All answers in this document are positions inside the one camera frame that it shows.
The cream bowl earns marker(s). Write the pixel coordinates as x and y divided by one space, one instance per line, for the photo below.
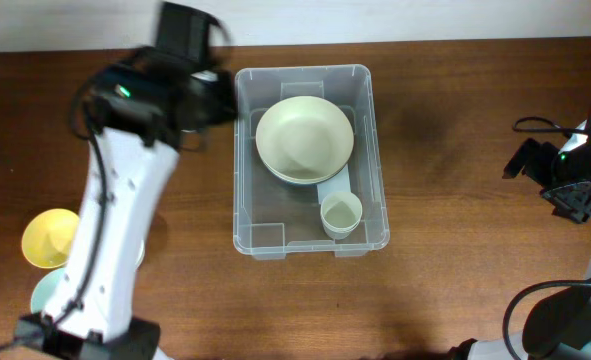
298 173
306 129

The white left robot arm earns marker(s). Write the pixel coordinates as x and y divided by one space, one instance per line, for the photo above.
89 316

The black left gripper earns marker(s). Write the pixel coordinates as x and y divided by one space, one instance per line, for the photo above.
224 84

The yellow small bowl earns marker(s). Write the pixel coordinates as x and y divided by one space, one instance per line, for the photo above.
47 239

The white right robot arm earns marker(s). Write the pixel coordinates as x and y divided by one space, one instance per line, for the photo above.
551 319

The light teal small bowl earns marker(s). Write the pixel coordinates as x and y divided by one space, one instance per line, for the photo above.
44 289

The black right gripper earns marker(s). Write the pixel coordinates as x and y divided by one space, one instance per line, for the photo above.
577 205

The white label in container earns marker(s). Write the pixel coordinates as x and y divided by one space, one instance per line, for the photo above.
340 182

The clear plastic storage container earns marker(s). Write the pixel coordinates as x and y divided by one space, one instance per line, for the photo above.
273 218

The white small bowl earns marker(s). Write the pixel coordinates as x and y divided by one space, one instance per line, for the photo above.
141 253

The grey plastic cup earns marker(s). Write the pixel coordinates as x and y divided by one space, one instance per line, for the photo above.
340 214

